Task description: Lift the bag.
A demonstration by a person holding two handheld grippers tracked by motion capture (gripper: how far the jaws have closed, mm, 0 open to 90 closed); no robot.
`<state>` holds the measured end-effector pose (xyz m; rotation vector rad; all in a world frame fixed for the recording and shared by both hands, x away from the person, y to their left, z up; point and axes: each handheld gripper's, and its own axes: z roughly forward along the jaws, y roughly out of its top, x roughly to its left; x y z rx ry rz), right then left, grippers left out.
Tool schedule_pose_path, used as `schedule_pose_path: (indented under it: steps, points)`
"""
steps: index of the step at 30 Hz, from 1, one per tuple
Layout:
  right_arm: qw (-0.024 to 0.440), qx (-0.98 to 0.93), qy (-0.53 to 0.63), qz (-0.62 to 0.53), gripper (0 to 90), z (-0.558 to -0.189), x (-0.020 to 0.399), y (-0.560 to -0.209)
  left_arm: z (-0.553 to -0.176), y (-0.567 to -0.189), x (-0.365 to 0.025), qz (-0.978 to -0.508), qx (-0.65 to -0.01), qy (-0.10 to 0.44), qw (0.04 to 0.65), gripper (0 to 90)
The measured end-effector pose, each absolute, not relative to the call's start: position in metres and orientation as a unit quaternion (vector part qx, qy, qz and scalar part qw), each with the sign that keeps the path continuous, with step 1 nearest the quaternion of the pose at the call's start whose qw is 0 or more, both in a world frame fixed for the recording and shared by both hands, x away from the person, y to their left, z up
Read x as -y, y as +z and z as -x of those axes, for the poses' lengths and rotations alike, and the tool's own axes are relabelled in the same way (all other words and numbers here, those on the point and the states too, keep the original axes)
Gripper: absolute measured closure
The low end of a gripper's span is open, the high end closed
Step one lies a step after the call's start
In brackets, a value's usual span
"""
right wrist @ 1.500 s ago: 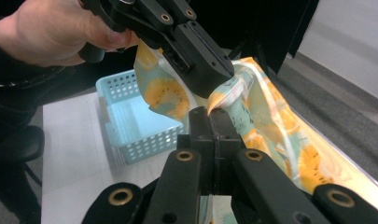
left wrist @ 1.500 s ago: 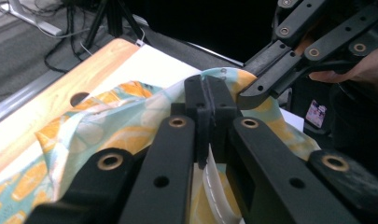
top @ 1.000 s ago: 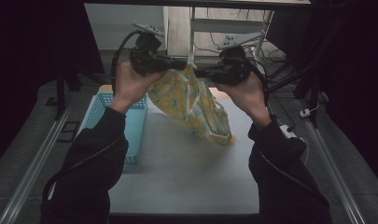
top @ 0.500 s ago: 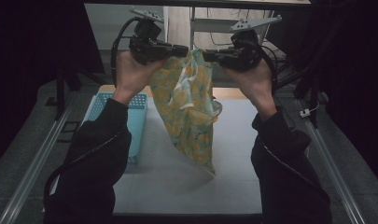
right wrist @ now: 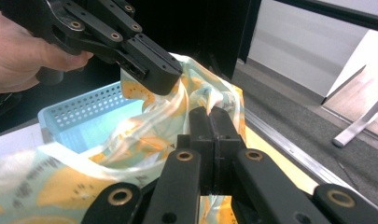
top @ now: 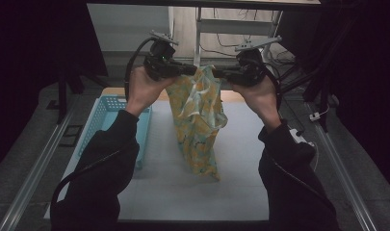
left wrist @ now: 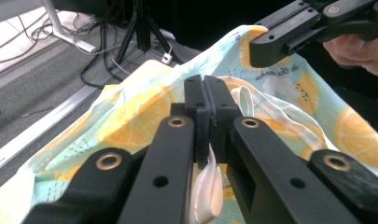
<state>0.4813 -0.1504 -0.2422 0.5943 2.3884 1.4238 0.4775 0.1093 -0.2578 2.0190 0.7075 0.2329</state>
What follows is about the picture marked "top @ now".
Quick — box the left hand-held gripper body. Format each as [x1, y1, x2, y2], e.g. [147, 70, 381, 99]
[143, 30, 181, 82]

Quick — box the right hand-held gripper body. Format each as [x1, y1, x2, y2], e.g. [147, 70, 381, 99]
[225, 35, 283, 88]

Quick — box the orange floral cloth bag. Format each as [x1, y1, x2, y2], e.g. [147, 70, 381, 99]
[165, 64, 229, 182]

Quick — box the blue plastic basket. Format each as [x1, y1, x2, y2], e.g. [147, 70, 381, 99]
[77, 94, 153, 170]

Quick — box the person's right hand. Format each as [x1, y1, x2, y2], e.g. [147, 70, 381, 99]
[230, 74, 281, 133]

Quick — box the person's left hand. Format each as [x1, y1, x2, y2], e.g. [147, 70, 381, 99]
[124, 64, 180, 118]

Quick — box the black metal stand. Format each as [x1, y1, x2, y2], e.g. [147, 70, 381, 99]
[56, 62, 109, 125]
[273, 62, 340, 133]

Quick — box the white power strip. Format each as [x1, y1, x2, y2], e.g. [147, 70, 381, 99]
[288, 128, 315, 148]

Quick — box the black floor plate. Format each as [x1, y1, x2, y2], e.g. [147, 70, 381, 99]
[59, 124, 85, 148]

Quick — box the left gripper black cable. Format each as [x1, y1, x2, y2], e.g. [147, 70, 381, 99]
[50, 36, 158, 213]

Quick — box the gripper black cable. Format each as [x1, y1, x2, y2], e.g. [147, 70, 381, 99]
[263, 67, 340, 213]
[50, 36, 158, 213]

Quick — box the tangle of black floor cables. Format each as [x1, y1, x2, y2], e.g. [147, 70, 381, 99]
[200, 9, 297, 66]

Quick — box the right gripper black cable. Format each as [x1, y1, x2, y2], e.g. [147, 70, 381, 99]
[263, 67, 340, 213]

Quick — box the white desk frame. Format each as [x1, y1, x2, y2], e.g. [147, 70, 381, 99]
[86, 0, 322, 78]

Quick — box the white power strip cable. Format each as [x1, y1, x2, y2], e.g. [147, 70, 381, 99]
[311, 141, 321, 172]

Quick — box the aluminium rail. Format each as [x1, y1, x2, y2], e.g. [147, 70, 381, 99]
[0, 107, 75, 231]
[306, 104, 380, 231]

